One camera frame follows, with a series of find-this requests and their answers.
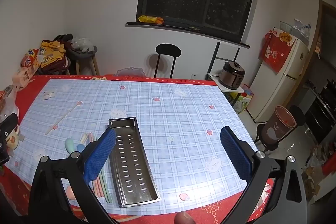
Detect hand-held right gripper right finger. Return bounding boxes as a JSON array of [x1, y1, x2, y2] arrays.
[[219, 126, 307, 224]]

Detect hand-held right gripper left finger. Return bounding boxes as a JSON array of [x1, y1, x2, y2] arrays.
[[28, 128, 118, 224]]

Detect stainless steel utensil tray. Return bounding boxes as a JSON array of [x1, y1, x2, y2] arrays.
[[108, 116, 161, 208]]

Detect green spoon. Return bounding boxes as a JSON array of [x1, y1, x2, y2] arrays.
[[65, 138, 76, 159]]

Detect pink spoon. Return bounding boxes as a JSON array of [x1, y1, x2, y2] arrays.
[[66, 185, 77, 200]]

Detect cream chopstick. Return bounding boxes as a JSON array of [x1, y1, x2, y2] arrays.
[[45, 103, 80, 135]]

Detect person's right hand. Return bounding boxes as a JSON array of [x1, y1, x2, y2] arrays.
[[175, 212, 195, 224]]

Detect clear plastic container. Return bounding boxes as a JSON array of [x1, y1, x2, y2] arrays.
[[0, 85, 19, 122]]

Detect brown trash bin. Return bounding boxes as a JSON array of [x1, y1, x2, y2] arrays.
[[262, 105, 297, 144]]

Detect colourful shopping bag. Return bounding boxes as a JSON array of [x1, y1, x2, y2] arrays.
[[233, 84, 254, 115]]

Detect pink tissue packet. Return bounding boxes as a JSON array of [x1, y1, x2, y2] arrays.
[[12, 67, 36, 90]]

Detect blue plaid table mat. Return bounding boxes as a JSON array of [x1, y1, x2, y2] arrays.
[[4, 78, 265, 215]]

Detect white fridge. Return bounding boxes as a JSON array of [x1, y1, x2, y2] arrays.
[[247, 35, 310, 123]]

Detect brown rice cooker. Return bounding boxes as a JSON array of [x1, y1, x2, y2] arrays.
[[220, 61, 246, 90]]

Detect cardboard boxes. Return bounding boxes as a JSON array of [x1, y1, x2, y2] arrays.
[[302, 143, 336, 203]]

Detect orange snack bag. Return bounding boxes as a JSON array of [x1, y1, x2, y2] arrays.
[[21, 48, 41, 68]]

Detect clear plastic bear tray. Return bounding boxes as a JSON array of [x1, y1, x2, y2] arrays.
[[116, 67, 145, 77]]

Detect black kitchen stove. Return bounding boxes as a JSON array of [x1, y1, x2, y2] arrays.
[[304, 80, 336, 144]]

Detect yellow printed cloth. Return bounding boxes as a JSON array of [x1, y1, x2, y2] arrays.
[[40, 40, 66, 68]]

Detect black metal rack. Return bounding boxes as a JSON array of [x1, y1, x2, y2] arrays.
[[210, 42, 240, 75]]

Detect grey-seat wooden stool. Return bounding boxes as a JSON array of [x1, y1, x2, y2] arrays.
[[67, 46, 100, 76]]

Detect red gift box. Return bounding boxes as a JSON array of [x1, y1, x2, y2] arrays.
[[259, 28, 293, 73]]

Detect clear plastic bag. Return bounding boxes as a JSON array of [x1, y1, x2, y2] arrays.
[[71, 38, 93, 52]]

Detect black round stool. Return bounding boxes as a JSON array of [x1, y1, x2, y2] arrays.
[[154, 43, 182, 79]]

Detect black window sill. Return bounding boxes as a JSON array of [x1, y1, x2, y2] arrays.
[[125, 21, 251, 49]]

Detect crumpled plastic bags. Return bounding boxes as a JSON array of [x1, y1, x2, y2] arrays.
[[291, 19, 312, 42]]

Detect yellow snack packet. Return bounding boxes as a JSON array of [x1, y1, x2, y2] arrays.
[[138, 15, 164, 24]]

